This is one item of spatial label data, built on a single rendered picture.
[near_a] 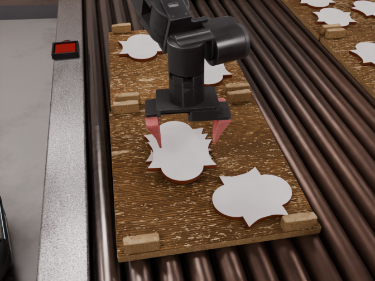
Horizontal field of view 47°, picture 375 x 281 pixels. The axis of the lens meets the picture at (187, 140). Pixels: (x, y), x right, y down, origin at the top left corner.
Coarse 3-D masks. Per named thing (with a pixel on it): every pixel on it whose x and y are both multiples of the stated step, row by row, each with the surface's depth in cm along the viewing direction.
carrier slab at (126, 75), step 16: (112, 32) 132; (144, 32) 132; (112, 48) 124; (112, 64) 117; (128, 64) 117; (144, 64) 117; (160, 64) 117; (224, 64) 117; (112, 80) 111; (128, 80) 111; (144, 80) 111; (160, 80) 111; (224, 80) 111; (240, 80) 111; (112, 96) 105; (144, 96) 105; (224, 96) 105
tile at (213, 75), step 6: (204, 60) 117; (204, 66) 114; (210, 66) 114; (216, 66) 114; (222, 66) 114; (204, 72) 112; (210, 72) 112; (216, 72) 112; (222, 72) 112; (228, 72) 112; (204, 78) 110; (210, 78) 110; (216, 78) 110; (222, 78) 110; (204, 84) 108; (210, 84) 108; (216, 84) 108
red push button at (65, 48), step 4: (60, 44) 128; (64, 44) 128; (68, 44) 128; (72, 44) 128; (56, 48) 126; (60, 48) 126; (64, 48) 126; (68, 48) 126; (72, 48) 126; (56, 52) 124; (60, 52) 124
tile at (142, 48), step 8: (128, 40) 126; (136, 40) 126; (144, 40) 126; (152, 40) 126; (128, 48) 122; (136, 48) 122; (144, 48) 122; (152, 48) 122; (160, 48) 122; (120, 56) 120; (136, 56) 118; (144, 56) 118; (152, 56) 119
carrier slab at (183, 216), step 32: (128, 128) 95; (192, 128) 95; (256, 128) 95; (128, 160) 87; (224, 160) 87; (256, 160) 87; (128, 192) 80; (160, 192) 80; (192, 192) 80; (128, 224) 74; (160, 224) 74; (192, 224) 74; (224, 224) 74; (256, 224) 74; (128, 256) 69
